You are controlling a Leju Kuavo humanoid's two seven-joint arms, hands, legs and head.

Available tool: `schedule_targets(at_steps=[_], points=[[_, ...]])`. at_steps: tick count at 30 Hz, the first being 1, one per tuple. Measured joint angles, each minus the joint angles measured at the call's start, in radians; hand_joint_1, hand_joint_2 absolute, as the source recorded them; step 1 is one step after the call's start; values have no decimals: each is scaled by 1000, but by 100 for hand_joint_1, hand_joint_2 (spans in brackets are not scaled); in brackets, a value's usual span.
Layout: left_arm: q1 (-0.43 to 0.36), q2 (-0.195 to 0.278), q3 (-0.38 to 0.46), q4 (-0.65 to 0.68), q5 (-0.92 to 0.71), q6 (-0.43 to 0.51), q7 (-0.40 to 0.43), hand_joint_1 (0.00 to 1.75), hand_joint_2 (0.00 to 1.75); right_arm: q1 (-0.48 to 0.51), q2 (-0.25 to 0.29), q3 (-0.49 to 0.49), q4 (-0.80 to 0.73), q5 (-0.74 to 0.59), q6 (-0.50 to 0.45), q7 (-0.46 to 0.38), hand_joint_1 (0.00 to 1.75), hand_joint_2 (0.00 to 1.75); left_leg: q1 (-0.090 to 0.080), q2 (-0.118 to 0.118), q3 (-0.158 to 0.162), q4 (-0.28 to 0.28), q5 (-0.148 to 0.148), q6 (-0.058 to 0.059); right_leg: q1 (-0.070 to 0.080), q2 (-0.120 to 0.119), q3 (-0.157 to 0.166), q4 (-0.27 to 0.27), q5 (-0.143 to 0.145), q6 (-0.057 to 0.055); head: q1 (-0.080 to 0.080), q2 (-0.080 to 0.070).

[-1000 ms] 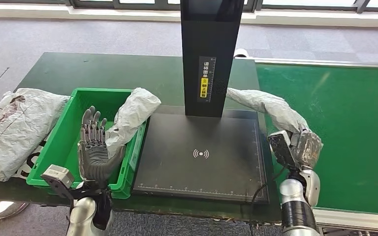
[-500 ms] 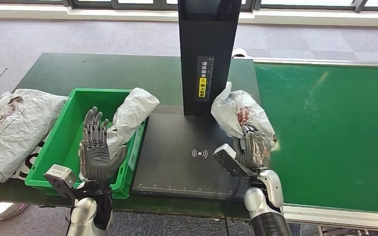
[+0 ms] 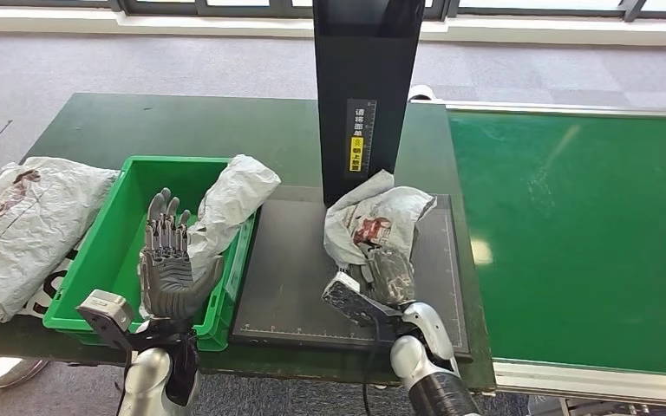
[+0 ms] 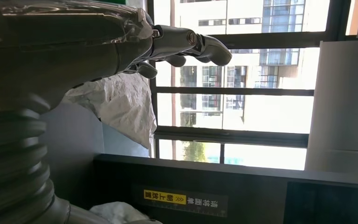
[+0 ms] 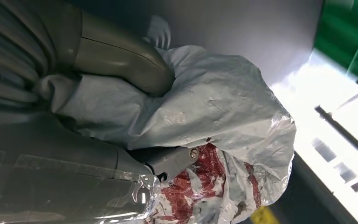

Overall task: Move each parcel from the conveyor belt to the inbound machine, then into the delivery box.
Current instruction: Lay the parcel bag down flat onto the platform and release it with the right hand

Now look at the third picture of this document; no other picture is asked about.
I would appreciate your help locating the plain grey parcel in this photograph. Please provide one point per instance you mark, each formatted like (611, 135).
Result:
(235, 195)

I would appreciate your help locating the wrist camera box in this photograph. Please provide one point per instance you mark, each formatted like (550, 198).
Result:
(106, 313)
(350, 298)

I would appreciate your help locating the black yellow ruler label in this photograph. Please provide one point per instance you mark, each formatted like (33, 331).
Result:
(360, 138)

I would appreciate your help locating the large grey black-print parcel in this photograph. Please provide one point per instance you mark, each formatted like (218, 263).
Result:
(34, 229)

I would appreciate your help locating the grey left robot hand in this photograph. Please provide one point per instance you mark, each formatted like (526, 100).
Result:
(166, 275)

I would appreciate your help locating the round chrome base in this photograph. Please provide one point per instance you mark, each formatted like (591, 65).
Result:
(2, 372)

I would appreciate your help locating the dark green table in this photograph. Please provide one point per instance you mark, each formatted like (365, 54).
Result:
(195, 126)

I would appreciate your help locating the grey parcel with red print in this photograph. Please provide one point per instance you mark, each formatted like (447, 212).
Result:
(379, 206)

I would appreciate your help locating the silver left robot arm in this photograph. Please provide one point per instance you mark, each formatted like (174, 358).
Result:
(146, 379)

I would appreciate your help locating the green plastic crate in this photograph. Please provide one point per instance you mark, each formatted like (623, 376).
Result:
(109, 252)

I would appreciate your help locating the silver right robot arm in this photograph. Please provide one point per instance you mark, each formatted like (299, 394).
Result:
(436, 390)

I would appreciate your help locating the white conveyor end roller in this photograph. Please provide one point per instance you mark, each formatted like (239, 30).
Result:
(421, 93)

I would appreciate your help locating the green conveyor belt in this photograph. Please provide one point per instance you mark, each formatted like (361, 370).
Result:
(568, 229)

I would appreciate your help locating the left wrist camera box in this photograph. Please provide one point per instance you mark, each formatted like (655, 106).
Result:
(106, 313)

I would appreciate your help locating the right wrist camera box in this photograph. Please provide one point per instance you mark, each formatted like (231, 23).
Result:
(350, 298)

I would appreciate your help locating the black inbound scanner machine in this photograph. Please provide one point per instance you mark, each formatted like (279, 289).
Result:
(362, 69)

